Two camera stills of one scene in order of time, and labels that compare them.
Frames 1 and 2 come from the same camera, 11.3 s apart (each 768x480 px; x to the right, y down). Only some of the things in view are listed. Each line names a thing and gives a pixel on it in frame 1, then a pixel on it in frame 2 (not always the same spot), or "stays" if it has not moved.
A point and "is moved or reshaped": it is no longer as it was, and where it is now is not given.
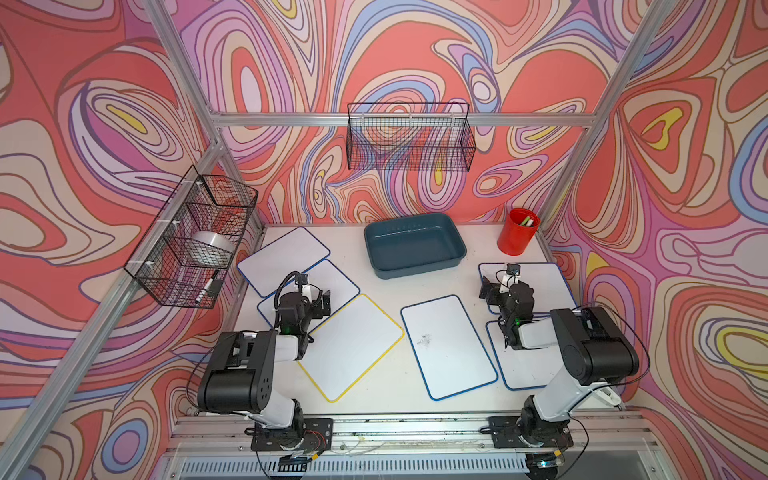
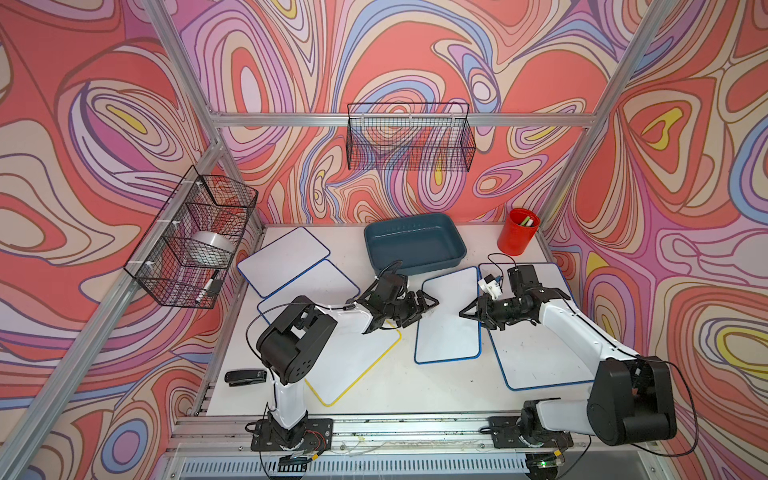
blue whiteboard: (295, 252) stays
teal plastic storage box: (413, 245) stays
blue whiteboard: (326, 276) stays
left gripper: (315, 307) to (415, 312)
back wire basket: (410, 137) stays
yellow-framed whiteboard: (349, 346) stays
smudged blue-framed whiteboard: (448, 349) is moved or reshaped
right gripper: (493, 289) to (483, 312)
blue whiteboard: (550, 288) stays
